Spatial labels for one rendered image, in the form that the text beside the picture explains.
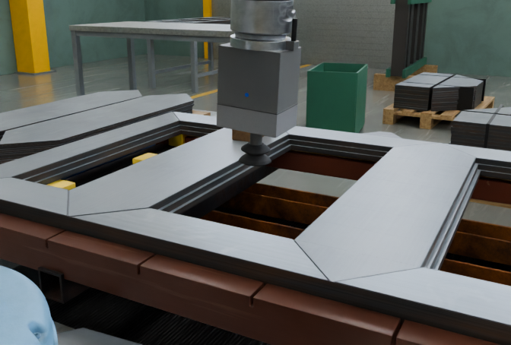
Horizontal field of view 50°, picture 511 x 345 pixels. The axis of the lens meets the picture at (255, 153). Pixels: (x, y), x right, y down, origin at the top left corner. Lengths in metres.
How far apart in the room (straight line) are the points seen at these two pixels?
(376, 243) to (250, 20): 0.37
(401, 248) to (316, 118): 3.89
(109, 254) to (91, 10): 9.72
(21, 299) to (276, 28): 0.40
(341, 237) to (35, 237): 0.48
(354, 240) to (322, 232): 0.05
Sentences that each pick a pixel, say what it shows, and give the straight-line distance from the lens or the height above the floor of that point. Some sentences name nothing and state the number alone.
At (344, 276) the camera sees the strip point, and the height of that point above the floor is 0.85.
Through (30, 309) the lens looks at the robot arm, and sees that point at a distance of 0.41.
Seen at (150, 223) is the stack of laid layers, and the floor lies 0.85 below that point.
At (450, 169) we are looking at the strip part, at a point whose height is 0.85.
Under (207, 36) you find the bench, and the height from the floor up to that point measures 0.91.
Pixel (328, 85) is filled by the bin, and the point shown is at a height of 0.46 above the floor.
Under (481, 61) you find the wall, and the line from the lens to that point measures 9.06.
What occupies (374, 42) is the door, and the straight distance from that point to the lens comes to 9.32.
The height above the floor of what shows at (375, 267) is 0.85.
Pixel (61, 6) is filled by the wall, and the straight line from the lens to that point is 10.02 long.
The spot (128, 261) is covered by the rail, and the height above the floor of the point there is 0.83.
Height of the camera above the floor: 1.19
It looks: 16 degrees down
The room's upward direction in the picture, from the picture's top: straight up
